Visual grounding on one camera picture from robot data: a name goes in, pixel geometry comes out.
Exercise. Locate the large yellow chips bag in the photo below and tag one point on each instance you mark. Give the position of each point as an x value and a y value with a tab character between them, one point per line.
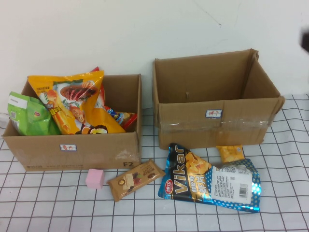
82	106

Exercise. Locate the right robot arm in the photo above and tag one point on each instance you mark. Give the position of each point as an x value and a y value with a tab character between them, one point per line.
305	39

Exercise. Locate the small red snack bag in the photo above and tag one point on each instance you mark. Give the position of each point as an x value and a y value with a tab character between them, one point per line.
125	118

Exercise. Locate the small yellow snack packet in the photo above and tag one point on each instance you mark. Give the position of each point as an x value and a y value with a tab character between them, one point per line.
229	153

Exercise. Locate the taped cardboard box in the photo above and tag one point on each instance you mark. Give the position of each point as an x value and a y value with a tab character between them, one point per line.
193	135

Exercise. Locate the red shrimp strip bag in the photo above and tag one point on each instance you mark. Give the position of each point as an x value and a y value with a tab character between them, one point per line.
102	96

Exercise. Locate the white label with red writing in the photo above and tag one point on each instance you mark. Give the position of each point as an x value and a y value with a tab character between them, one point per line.
68	147
214	114

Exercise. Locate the cardboard box with F2 print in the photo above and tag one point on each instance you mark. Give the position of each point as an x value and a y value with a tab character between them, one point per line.
101	149

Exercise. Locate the brown wafer packet with picture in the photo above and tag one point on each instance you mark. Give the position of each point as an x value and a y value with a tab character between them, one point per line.
135	180

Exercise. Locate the blue Vikar shrimp chips bag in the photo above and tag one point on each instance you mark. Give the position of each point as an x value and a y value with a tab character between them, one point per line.
183	188

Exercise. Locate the pink cube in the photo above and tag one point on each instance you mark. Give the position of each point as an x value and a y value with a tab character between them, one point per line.
95	179

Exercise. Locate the green chip bag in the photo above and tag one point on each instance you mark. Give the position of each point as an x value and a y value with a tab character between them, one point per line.
33	118

